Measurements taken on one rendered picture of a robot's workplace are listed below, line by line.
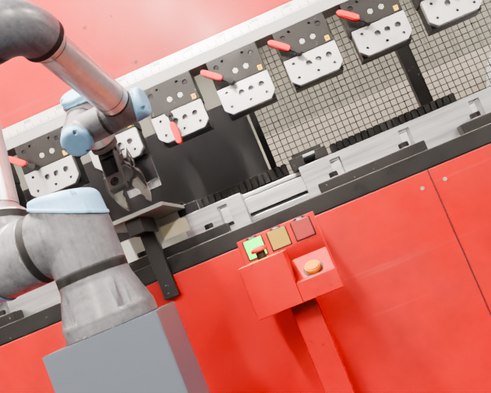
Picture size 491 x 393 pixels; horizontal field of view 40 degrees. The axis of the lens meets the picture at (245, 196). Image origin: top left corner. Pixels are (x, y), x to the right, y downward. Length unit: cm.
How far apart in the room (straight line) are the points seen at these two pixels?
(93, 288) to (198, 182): 141
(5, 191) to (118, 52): 88
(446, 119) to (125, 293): 111
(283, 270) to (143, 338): 54
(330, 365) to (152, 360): 63
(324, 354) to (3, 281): 74
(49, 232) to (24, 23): 41
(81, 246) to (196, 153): 141
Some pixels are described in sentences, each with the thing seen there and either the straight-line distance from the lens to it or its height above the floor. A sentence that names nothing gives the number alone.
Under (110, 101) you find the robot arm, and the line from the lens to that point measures 149.
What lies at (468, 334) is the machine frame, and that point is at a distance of 176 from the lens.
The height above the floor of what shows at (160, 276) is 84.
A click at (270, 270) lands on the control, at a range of 146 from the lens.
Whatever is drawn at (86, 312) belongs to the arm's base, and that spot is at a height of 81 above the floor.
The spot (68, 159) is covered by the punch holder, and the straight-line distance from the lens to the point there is 195.
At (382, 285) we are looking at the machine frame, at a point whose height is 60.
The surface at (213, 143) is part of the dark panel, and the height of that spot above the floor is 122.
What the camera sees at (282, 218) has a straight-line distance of 171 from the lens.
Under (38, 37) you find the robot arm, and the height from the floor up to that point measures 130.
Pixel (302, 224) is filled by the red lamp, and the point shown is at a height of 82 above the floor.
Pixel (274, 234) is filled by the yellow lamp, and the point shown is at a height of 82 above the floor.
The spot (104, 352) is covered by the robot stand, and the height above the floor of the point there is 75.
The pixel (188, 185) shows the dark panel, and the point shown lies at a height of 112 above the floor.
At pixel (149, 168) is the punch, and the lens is 191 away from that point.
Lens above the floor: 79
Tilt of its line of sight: 5 degrees up
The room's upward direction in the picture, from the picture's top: 22 degrees counter-clockwise
